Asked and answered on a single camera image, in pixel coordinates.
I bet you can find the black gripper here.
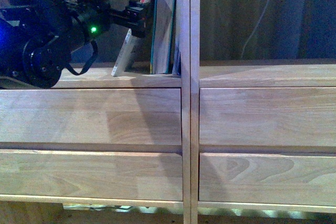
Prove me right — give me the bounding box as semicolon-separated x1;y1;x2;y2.
106;1;149;38

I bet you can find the thick colourful picture book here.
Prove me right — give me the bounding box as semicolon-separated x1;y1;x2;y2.
111;0;151;77

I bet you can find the left wooden shelf unit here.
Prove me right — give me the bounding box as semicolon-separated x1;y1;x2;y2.
1;0;191;223

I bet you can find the wooden shelf unit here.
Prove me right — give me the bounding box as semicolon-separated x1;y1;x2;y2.
1;0;191;223
190;0;335;222

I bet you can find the right wooden shelf unit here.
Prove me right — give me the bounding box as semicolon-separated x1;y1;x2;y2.
190;0;335;222

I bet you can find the teal edged upright book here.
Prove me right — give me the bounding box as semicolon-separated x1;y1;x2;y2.
150;0;176;74

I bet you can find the thin blue upright book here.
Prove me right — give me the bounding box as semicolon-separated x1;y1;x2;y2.
172;0;181;75

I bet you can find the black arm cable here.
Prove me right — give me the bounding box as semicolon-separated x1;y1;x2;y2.
64;39;99;76

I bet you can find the white hanging cable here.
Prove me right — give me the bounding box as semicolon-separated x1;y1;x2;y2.
240;0;283;61

